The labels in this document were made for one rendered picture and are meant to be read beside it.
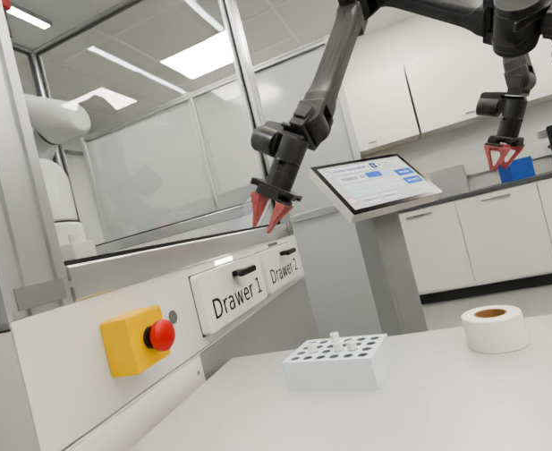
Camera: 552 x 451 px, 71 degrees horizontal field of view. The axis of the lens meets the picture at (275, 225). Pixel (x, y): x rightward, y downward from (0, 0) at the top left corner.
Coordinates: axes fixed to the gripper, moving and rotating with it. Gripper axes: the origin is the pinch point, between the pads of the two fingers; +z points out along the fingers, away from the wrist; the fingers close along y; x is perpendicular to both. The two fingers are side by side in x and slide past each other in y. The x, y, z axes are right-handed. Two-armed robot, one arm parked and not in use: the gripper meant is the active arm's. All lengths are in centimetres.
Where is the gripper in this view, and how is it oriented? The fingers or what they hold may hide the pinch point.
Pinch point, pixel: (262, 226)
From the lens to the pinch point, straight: 83.0
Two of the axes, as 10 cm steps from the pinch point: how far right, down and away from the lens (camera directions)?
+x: -3.2, 0.5, -9.4
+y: -8.8, -3.9, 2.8
